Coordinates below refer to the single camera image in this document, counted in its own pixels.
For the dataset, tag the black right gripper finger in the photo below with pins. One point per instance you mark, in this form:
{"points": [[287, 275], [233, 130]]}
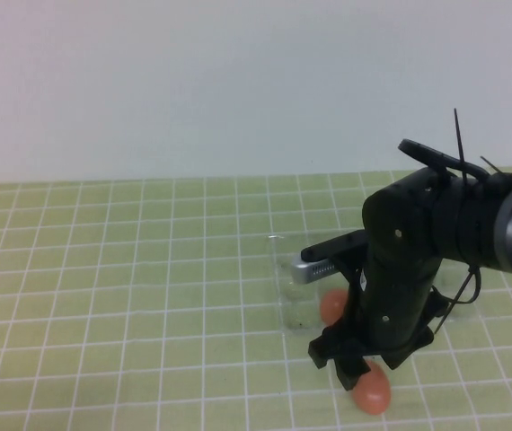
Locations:
{"points": [[352, 372], [397, 360]]}

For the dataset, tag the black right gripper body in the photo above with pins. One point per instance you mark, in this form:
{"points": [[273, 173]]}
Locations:
{"points": [[391, 314]]}

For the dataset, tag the orange egg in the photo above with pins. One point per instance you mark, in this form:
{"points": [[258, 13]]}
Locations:
{"points": [[373, 395], [332, 305]]}

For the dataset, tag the transparent plastic egg tray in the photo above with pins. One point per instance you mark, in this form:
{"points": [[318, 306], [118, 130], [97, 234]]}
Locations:
{"points": [[292, 287]]}

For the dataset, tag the black zip tie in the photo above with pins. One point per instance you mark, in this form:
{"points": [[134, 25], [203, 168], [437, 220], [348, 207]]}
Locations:
{"points": [[459, 139], [458, 298], [490, 164]]}

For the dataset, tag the green grid tablecloth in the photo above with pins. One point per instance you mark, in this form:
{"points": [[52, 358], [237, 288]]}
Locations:
{"points": [[103, 314]]}

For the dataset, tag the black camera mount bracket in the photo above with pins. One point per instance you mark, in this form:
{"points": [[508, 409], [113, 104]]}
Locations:
{"points": [[332, 248]]}

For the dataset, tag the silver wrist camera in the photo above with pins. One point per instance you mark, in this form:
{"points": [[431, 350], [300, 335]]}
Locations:
{"points": [[310, 271]]}

